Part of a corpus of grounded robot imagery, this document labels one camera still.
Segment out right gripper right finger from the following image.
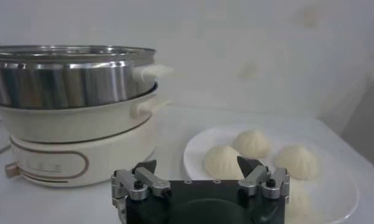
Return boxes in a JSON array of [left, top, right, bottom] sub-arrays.
[[236, 155, 291, 204]]

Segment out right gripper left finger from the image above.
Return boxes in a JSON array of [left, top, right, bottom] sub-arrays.
[[110, 159, 172, 208]]

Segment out white steamed baozi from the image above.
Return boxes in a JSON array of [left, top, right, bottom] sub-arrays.
[[273, 144, 319, 181], [284, 178, 325, 224], [233, 130, 272, 158], [204, 145, 245, 180]]

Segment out white round plate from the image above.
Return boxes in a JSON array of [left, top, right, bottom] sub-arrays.
[[183, 123, 360, 224]]

